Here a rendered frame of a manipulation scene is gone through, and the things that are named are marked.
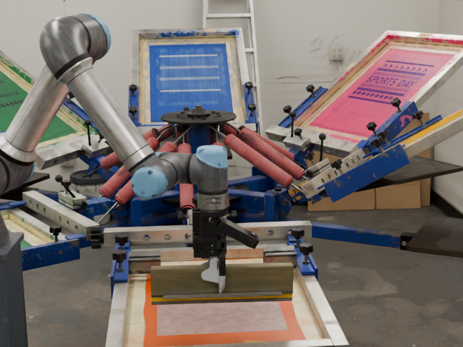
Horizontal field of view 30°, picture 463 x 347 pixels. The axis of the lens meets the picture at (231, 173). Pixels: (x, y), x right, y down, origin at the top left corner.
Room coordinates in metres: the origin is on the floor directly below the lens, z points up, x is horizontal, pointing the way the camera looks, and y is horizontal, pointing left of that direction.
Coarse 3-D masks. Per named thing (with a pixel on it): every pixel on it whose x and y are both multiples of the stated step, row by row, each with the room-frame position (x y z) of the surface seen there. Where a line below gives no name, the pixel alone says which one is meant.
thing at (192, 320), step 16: (176, 304) 2.27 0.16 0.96; (192, 304) 2.27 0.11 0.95; (208, 304) 2.27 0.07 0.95; (160, 320) 2.16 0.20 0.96; (176, 320) 2.16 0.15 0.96; (192, 320) 2.16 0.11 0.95; (208, 320) 2.15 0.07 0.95; (144, 336) 2.06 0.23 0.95; (160, 336) 2.06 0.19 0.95; (176, 336) 2.06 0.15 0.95; (192, 336) 2.05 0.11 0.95; (208, 336) 2.05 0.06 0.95
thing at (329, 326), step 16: (176, 256) 2.63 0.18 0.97; (192, 256) 2.64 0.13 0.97; (240, 256) 2.65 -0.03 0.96; (256, 256) 2.65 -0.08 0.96; (128, 288) 2.39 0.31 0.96; (304, 288) 2.35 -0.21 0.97; (320, 288) 2.29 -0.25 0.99; (112, 304) 2.19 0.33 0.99; (320, 304) 2.17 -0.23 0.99; (112, 320) 2.08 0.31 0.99; (320, 320) 2.09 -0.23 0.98; (336, 320) 2.06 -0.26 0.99; (112, 336) 1.98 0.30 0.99; (336, 336) 1.96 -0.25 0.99
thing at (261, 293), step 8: (168, 296) 2.01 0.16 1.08; (176, 296) 2.01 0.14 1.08; (184, 296) 2.01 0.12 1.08; (192, 296) 2.01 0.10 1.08; (200, 296) 2.01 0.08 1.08; (208, 296) 2.02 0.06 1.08; (216, 296) 2.02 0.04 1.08; (224, 296) 2.02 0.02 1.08; (232, 296) 2.02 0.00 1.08; (240, 296) 2.02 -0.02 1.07; (248, 296) 2.02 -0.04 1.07; (256, 296) 2.03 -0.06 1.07; (264, 296) 2.03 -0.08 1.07
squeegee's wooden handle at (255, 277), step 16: (160, 272) 2.02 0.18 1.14; (176, 272) 2.02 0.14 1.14; (192, 272) 2.03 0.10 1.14; (240, 272) 2.04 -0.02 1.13; (256, 272) 2.04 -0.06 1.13; (272, 272) 2.04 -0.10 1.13; (288, 272) 2.04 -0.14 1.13; (160, 288) 2.02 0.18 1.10; (176, 288) 2.02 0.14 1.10; (192, 288) 2.03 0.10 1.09; (208, 288) 2.03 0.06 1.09; (224, 288) 2.03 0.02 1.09; (240, 288) 2.04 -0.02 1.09; (256, 288) 2.04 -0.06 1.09; (272, 288) 2.04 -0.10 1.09; (288, 288) 2.04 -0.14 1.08
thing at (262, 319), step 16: (224, 304) 2.26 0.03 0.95; (240, 304) 2.26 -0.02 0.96; (256, 304) 2.26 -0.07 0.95; (272, 304) 2.26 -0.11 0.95; (288, 304) 2.26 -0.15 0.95; (224, 320) 2.15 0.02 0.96; (240, 320) 2.15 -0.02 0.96; (256, 320) 2.15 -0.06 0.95; (272, 320) 2.15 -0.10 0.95; (288, 320) 2.15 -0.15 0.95; (224, 336) 2.05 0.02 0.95; (240, 336) 2.05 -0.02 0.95; (256, 336) 2.05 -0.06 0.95; (272, 336) 2.05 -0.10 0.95; (288, 336) 2.05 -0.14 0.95; (304, 336) 2.04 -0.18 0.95
